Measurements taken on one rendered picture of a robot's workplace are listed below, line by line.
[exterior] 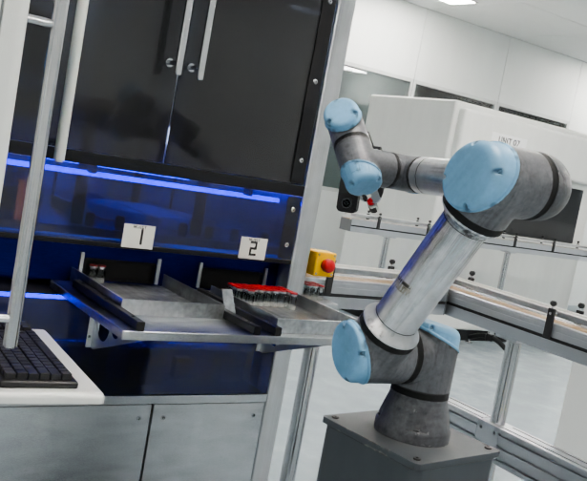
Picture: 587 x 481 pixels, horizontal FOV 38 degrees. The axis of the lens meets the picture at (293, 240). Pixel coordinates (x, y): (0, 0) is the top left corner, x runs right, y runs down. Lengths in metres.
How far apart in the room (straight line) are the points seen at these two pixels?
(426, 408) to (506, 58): 8.06
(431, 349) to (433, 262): 0.25
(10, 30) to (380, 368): 0.85
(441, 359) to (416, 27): 7.18
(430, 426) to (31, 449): 1.03
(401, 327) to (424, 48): 7.32
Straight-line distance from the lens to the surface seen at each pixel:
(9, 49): 1.46
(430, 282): 1.46
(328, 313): 2.23
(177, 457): 2.41
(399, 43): 8.55
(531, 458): 2.79
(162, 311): 1.94
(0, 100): 1.45
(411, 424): 1.67
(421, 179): 1.70
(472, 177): 1.36
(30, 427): 2.21
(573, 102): 10.43
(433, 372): 1.66
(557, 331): 2.68
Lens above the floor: 1.29
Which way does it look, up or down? 6 degrees down
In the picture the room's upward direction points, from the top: 10 degrees clockwise
